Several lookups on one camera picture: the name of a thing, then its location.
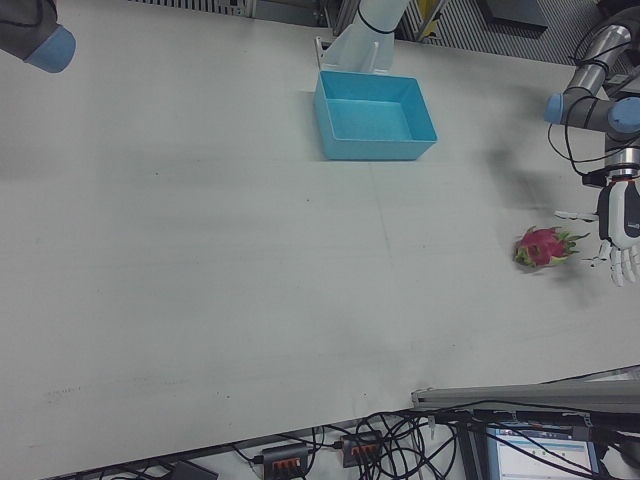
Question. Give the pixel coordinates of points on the white dexterous robot hand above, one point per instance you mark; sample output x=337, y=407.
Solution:
x=620, y=215

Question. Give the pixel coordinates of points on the pink dragon fruit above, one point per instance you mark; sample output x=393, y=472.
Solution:
x=542, y=247

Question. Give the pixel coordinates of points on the grey robot arm holding hand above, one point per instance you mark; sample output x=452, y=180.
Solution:
x=590, y=75

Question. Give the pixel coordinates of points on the idle grey robot arm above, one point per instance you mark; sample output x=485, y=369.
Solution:
x=50, y=47

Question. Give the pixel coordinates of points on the dark grey flat panel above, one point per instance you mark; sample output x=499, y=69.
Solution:
x=515, y=12

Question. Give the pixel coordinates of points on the light blue plastic box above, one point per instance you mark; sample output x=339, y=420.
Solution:
x=370, y=150

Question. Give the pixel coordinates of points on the black power adapter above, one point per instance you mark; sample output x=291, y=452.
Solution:
x=192, y=471

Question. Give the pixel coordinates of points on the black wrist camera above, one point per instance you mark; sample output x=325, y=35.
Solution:
x=595, y=179

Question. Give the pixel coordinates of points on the aluminium profile rail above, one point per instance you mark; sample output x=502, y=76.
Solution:
x=525, y=396

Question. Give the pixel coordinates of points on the yellow black striped post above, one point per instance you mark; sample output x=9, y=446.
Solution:
x=430, y=20

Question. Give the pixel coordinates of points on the white camera stand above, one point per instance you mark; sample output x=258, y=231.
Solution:
x=367, y=30

